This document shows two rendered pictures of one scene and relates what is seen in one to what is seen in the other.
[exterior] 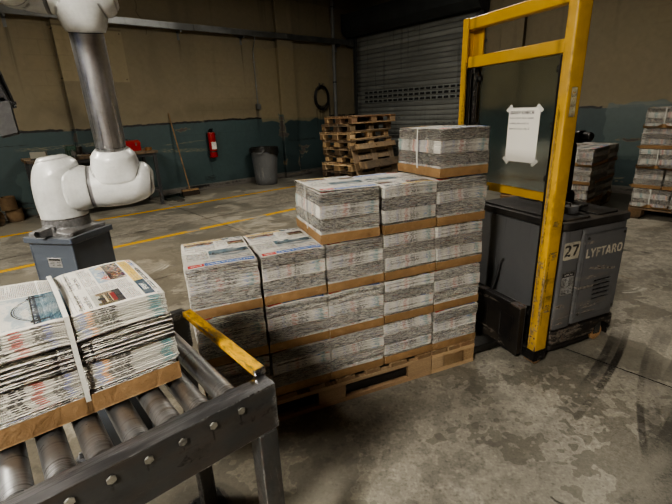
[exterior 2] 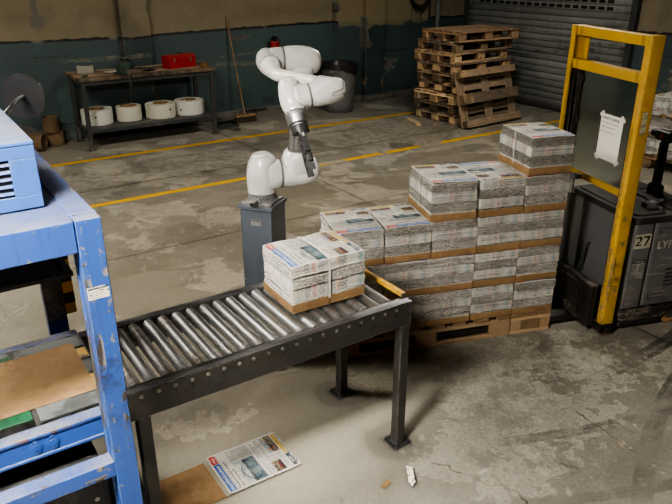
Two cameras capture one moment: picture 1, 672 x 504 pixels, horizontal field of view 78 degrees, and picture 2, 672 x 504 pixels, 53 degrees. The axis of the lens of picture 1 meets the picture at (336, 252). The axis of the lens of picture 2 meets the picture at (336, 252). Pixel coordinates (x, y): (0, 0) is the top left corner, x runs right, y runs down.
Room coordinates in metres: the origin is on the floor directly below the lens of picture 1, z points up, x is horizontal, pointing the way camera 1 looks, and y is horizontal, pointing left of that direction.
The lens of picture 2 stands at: (-1.92, 0.18, 2.22)
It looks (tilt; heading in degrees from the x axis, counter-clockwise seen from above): 24 degrees down; 7
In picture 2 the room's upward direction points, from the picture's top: straight up
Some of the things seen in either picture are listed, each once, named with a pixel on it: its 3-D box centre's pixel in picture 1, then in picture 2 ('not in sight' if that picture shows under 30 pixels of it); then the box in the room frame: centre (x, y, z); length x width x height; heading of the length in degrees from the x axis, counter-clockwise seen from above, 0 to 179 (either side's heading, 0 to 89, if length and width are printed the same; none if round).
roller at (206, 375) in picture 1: (190, 359); (360, 287); (0.96, 0.40, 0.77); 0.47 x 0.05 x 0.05; 40
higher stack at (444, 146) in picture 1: (437, 248); (525, 229); (2.17, -0.56, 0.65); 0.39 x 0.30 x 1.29; 22
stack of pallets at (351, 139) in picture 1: (358, 148); (464, 72); (8.66, -0.54, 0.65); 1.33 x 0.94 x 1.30; 134
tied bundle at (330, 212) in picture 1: (335, 208); (442, 192); (1.94, -0.01, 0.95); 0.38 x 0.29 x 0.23; 21
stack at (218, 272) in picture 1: (315, 314); (417, 274); (1.89, 0.12, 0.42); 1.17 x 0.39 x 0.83; 112
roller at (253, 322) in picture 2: not in sight; (251, 320); (0.58, 0.84, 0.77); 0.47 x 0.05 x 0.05; 40
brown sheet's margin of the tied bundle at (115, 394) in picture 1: (129, 356); (333, 281); (0.90, 0.52, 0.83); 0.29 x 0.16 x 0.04; 38
